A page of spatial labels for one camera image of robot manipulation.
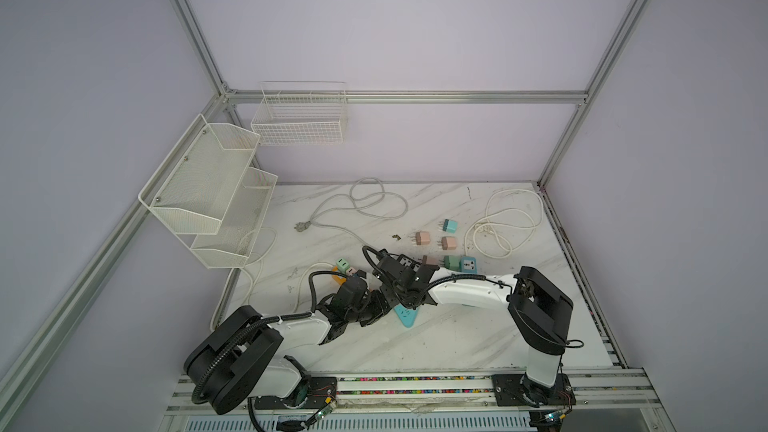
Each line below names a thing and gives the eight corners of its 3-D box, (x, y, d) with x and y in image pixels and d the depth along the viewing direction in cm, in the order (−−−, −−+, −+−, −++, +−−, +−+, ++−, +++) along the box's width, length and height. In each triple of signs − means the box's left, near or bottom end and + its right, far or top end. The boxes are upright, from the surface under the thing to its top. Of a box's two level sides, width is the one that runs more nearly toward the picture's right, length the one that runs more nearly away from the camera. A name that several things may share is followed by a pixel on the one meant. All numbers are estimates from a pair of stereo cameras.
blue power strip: (460, 273, 97) (462, 269, 95) (458, 260, 100) (459, 256, 98) (476, 273, 97) (478, 269, 95) (473, 260, 100) (475, 256, 98)
